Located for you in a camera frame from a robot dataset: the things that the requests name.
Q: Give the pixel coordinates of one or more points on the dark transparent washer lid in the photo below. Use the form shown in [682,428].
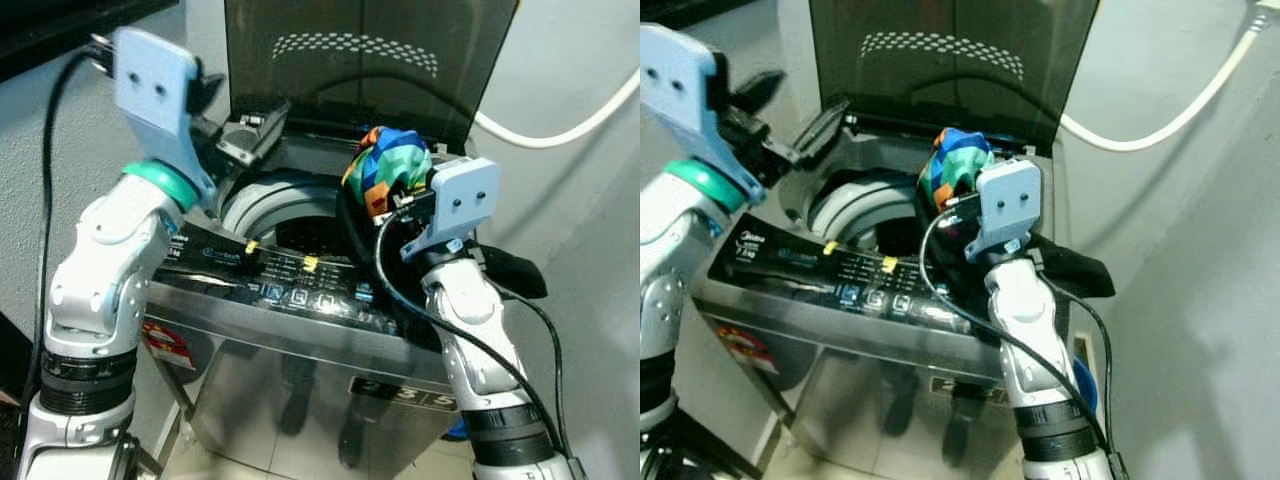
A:
[360,80]
[950,80]

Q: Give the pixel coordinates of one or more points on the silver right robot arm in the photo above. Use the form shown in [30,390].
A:
[1030,340]
[480,350]

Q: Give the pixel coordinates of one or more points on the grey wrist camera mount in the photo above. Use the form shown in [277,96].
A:
[1010,200]
[685,100]
[155,100]
[460,200]

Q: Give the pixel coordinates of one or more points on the multicoloured cloth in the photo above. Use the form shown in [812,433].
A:
[955,160]
[385,165]

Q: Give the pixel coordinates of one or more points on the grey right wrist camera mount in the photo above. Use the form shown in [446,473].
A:
[460,200]
[1010,200]

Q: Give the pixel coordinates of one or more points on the grey washing machine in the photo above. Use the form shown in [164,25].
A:
[300,370]
[850,370]

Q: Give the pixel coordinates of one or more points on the blue plastic basin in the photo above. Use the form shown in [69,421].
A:
[1086,385]
[457,430]

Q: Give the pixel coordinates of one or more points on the black shelf board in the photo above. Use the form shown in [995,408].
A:
[60,25]
[680,10]

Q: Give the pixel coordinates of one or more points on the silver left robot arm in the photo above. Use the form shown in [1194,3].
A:
[100,270]
[670,250]

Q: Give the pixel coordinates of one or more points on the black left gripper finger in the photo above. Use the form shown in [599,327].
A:
[825,130]
[760,92]
[208,92]
[255,130]

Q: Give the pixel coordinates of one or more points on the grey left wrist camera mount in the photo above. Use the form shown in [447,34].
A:
[685,100]
[155,100]

